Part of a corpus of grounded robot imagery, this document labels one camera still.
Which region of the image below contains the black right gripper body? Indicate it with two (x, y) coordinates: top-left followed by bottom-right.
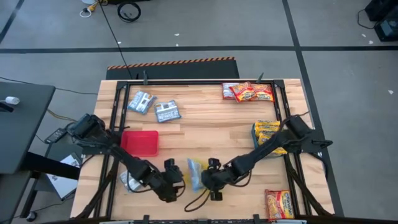
(200, 157), (233, 202)

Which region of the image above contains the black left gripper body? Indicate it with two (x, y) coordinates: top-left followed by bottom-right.
(155, 157), (187, 203)

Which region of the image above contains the blue Maruchan noodle pack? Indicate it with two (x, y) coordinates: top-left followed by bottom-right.
(119, 170), (144, 193)
(187, 157), (205, 192)
(126, 90), (157, 115)
(154, 100), (182, 124)

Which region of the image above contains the red plastic bin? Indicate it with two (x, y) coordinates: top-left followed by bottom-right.
(120, 130), (160, 157)

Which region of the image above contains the blue plastic bin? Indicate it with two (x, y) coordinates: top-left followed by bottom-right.
(251, 121), (289, 159)

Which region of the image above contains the black hazard-striped floor mat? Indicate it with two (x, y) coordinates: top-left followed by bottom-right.
(106, 57), (240, 80)

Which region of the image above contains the white printed sheet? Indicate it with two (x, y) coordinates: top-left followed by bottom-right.
(45, 152), (82, 202)

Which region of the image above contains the black power adapter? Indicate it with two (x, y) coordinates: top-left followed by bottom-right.
(44, 127), (68, 144)

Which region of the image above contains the black desk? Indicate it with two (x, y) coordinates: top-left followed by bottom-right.
(0, 81), (56, 175)

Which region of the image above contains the black equipment case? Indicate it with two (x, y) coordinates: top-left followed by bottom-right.
(364, 0), (398, 43)

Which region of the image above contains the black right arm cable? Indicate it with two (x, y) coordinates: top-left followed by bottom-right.
(183, 188), (212, 213)

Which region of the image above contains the black metal table frame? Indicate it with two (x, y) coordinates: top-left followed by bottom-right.
(71, 72), (335, 224)

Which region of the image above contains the long black floor cable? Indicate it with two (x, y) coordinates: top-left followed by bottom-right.
(98, 0), (134, 80)

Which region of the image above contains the coiled black cable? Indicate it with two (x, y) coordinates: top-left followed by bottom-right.
(117, 1), (142, 23)

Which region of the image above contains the yellow white extension cord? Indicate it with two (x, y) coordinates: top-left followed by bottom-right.
(79, 0), (108, 19)

